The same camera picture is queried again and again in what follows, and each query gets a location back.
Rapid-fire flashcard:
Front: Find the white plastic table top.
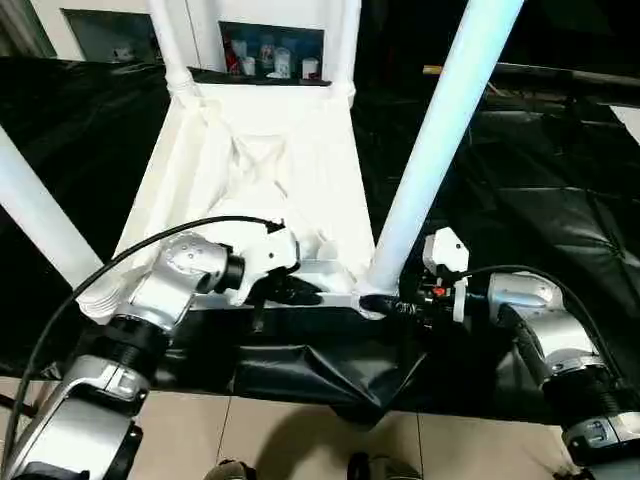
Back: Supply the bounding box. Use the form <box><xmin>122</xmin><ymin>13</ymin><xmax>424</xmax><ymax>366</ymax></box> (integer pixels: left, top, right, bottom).
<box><xmin>74</xmin><ymin>79</ymin><xmax>401</xmax><ymax>329</ymax></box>

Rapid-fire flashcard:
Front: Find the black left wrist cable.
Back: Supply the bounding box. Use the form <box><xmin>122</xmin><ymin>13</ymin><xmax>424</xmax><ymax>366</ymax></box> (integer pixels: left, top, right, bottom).
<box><xmin>4</xmin><ymin>214</ymin><xmax>286</xmax><ymax>451</ymax></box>

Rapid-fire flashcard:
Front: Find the grey metal bench leg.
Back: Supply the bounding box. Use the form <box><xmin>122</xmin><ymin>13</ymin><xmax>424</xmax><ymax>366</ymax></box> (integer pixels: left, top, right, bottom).
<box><xmin>0</xmin><ymin>392</ymin><xmax>39</xmax><ymax>416</ymax></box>

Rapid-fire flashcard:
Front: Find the flat white board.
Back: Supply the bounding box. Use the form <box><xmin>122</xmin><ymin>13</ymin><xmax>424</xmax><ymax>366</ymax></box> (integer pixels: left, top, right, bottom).
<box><xmin>609</xmin><ymin>104</ymin><xmax>640</xmax><ymax>124</ymax></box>

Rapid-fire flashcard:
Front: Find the beige curtain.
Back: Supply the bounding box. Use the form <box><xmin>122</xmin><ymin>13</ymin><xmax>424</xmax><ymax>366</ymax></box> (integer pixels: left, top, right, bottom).
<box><xmin>0</xmin><ymin>0</ymin><xmax>59</xmax><ymax>59</ymax></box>

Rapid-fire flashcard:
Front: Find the white patterned cup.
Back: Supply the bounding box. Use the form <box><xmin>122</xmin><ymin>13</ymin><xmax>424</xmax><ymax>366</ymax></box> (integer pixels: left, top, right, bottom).
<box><xmin>272</xmin><ymin>47</ymin><xmax>292</xmax><ymax>79</ymax></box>

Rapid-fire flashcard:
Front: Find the black right robot foot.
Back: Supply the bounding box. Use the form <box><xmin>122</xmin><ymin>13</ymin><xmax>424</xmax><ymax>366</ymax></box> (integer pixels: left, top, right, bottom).
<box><xmin>347</xmin><ymin>452</ymin><xmax>421</xmax><ymax>480</ymax></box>

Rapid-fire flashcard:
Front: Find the white sideboard cabinet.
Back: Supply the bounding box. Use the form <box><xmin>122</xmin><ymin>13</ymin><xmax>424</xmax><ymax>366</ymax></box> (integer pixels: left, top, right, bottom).
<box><xmin>39</xmin><ymin>0</ymin><xmax>361</xmax><ymax>81</ymax></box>

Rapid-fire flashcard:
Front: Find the black work mat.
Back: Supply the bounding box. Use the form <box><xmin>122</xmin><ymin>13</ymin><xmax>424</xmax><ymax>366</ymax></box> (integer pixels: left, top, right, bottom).
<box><xmin>0</xmin><ymin>57</ymin><xmax>640</xmax><ymax>434</ymax></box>

